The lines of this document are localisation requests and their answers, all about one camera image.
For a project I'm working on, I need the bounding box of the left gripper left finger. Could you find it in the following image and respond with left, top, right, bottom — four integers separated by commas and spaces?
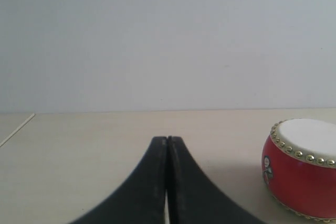
73, 136, 167, 224

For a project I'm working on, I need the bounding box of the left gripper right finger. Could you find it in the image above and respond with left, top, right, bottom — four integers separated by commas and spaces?
166, 136, 263, 224

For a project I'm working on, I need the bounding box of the small red drum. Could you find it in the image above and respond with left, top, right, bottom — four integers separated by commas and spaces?
261, 118, 335, 223

